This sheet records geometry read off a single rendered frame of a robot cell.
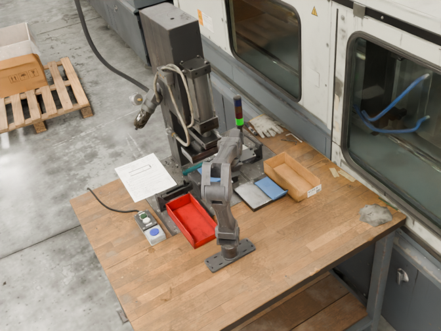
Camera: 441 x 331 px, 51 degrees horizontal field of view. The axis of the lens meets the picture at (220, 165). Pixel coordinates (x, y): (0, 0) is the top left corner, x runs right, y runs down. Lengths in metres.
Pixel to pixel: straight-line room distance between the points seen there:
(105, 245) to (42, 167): 2.28
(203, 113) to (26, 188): 2.44
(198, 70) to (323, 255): 0.84
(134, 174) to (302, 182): 0.81
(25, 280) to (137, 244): 1.48
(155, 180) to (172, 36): 0.75
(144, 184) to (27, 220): 1.67
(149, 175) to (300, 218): 0.77
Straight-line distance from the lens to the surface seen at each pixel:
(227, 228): 1.68
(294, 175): 2.14
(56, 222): 3.61
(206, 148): 1.92
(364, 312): 2.51
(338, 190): 2.08
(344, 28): 1.93
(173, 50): 1.79
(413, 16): 1.68
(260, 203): 1.99
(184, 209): 2.03
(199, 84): 1.79
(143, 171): 2.30
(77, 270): 3.21
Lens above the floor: 2.30
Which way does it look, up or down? 39 degrees down
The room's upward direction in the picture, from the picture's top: 8 degrees counter-clockwise
